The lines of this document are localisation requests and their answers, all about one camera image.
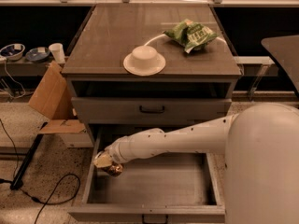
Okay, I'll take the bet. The crinkled orange snack bag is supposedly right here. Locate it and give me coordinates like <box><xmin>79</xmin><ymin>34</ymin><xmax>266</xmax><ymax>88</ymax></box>
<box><xmin>103</xmin><ymin>162</ymin><xmax>123</xmax><ymax>177</ymax></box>

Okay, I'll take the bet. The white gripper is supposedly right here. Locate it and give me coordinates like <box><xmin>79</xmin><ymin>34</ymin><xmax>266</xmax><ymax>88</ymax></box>
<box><xmin>93</xmin><ymin>143</ymin><xmax>125</xmax><ymax>168</ymax></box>

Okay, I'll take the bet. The green chip bag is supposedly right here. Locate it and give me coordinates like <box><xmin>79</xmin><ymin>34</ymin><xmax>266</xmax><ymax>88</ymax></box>
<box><xmin>164</xmin><ymin>19</ymin><xmax>218</xmax><ymax>53</ymax></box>

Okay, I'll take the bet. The open grey bottom drawer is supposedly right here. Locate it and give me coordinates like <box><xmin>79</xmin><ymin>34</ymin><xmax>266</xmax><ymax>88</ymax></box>
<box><xmin>69</xmin><ymin>124</ymin><xmax>227</xmax><ymax>224</ymax></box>

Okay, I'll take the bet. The white paper cup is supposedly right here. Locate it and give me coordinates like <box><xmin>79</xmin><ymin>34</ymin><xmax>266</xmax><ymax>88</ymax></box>
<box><xmin>49</xmin><ymin>43</ymin><xmax>65</xmax><ymax>63</ymax></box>

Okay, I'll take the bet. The brown cardboard box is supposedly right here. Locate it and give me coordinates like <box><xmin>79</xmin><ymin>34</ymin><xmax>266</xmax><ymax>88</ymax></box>
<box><xmin>29</xmin><ymin>62</ymin><xmax>86</xmax><ymax>134</ymax></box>

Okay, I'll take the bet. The grey drawer cabinet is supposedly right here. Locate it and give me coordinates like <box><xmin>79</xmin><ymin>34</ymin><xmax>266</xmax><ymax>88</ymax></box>
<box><xmin>63</xmin><ymin>4</ymin><xmax>241</xmax><ymax>139</ymax></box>

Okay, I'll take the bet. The upturned white bowl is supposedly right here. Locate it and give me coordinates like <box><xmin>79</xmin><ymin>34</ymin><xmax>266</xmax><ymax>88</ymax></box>
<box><xmin>123</xmin><ymin>46</ymin><xmax>166</xmax><ymax>76</ymax></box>

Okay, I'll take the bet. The grey middle drawer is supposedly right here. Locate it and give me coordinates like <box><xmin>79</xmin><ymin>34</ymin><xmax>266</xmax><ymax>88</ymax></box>
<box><xmin>72</xmin><ymin>97</ymin><xmax>232</xmax><ymax>126</ymax></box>

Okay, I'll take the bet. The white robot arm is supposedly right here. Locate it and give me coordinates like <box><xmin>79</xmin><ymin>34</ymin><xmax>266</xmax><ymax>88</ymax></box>
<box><xmin>93</xmin><ymin>103</ymin><xmax>299</xmax><ymax>224</ymax></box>

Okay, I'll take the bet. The blue bowl right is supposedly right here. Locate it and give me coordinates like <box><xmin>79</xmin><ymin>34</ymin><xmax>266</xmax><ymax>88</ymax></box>
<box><xmin>25</xmin><ymin>47</ymin><xmax>50</xmax><ymax>63</ymax></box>

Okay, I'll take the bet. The black stand leg left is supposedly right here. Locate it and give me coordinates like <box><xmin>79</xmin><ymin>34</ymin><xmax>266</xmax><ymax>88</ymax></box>
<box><xmin>10</xmin><ymin>133</ymin><xmax>43</xmax><ymax>190</ymax></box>

